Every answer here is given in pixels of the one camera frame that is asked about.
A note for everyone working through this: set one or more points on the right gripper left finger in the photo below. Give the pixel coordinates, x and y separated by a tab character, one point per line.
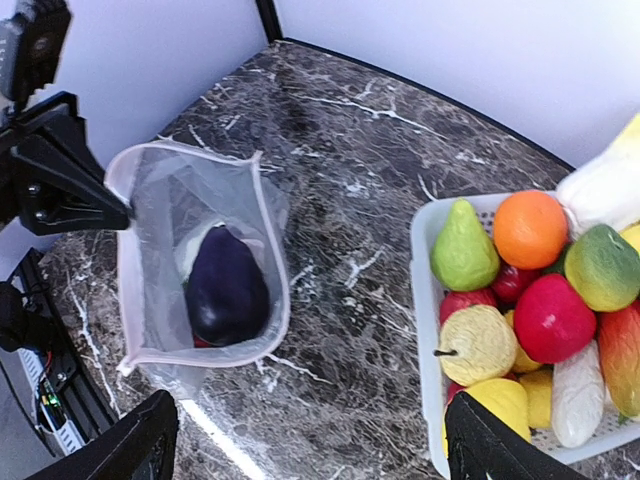
145	437

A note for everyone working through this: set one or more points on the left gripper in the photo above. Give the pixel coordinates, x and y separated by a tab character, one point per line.
50	180

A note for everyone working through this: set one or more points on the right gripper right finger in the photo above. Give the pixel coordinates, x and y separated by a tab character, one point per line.
481	446

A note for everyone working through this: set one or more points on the yellow lemon toy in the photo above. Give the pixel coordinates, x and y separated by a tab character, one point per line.
503	397

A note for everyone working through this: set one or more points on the white cauliflower toy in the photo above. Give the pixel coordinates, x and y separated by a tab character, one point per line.
187	249

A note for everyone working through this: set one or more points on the clear dotted zip top bag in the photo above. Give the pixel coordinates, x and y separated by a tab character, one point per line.
170	189

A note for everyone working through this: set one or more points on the dark purple eggplant toy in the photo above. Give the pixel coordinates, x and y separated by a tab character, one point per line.
226	295

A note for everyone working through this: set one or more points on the pink plastic food tray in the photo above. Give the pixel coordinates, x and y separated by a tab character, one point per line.
428	294

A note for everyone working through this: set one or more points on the small yellow fruit toy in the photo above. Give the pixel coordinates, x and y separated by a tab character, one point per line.
538	386

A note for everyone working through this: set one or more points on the pale yellow cabbage toy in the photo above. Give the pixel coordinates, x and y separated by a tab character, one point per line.
476	344

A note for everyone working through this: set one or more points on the white garlic toy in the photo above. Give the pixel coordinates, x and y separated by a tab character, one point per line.
578	394

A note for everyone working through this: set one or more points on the red apple toy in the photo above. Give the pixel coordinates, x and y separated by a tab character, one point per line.
551	321

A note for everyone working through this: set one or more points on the small red fruit toy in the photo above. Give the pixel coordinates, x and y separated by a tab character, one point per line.
455	301

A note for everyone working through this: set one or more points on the red yellow mango toy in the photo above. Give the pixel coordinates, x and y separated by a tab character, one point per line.
618	342

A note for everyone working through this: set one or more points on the green chayote toy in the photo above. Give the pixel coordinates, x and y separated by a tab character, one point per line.
463	257

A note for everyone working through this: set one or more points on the green yellow mango toy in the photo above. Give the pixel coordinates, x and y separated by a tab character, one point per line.
603	269

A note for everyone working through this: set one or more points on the orange fruit toy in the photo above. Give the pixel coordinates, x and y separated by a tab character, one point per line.
530	230

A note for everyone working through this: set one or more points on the napa cabbage toy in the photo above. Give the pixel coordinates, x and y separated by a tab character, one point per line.
604	190

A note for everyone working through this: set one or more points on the white slotted cable duct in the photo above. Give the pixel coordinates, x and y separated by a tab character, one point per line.
48	410

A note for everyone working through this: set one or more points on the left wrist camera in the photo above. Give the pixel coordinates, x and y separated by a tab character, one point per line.
31	45

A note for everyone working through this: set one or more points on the left black frame post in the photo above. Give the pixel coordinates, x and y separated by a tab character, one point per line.
269	19

